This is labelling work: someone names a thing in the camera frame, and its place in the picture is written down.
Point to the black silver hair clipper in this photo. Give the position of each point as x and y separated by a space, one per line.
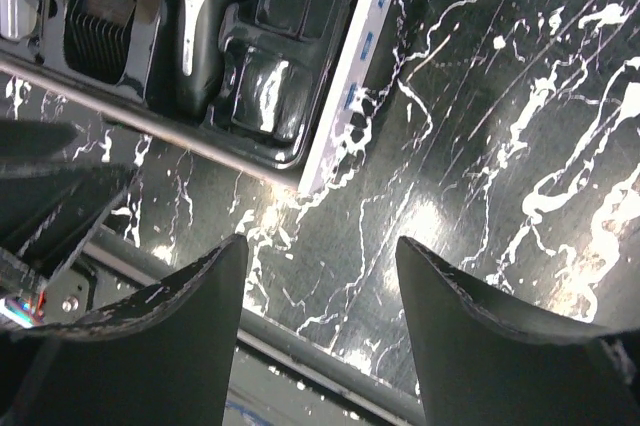
200 62

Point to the small white oil bottle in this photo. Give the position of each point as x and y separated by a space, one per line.
18 19

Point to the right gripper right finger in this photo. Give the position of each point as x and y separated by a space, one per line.
485 357

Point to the white clipper kit box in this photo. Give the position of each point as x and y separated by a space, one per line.
267 87

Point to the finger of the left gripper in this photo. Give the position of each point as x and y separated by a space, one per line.
51 205

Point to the black comb attachment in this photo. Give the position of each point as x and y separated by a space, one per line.
97 36

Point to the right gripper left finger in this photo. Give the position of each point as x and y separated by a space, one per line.
161 356

